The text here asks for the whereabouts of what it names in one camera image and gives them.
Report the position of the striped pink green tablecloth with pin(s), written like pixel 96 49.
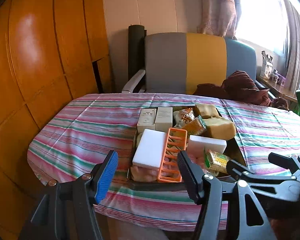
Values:
pixel 83 132

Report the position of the black rolled mat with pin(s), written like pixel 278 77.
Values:
pixel 136 49

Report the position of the plain cream box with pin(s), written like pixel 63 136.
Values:
pixel 164 119

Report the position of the grey yellow blue sofa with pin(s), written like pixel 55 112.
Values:
pixel 177 62

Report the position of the orange white snack bag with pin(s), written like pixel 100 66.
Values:
pixel 183 117

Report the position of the yellow sponge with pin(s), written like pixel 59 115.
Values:
pixel 206 111
pixel 220 128

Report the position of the dark red blanket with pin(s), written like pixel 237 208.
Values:
pixel 240 87

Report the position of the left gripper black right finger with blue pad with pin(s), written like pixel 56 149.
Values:
pixel 246 219

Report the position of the metal tray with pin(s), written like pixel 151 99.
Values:
pixel 232 150

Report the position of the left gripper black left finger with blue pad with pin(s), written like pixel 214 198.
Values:
pixel 68 207

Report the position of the pink curtain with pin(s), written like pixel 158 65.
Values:
pixel 220 17

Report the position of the orange wooden wardrobe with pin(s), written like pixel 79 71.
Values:
pixel 51 51

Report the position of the cream box with plant print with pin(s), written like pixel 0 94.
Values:
pixel 146 119

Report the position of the green yellow small carton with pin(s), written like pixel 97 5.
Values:
pixel 171 148

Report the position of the green yellow cracker pack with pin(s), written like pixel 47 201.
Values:
pixel 195 127

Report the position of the orange plastic basket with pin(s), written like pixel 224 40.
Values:
pixel 169 171

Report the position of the clear pink plastic clip box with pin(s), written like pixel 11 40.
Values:
pixel 197 155

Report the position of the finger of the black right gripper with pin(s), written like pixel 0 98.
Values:
pixel 238 171

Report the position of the white box on windowsill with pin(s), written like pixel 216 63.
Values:
pixel 267 66

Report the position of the white foam block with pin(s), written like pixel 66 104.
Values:
pixel 150 149
pixel 217 145

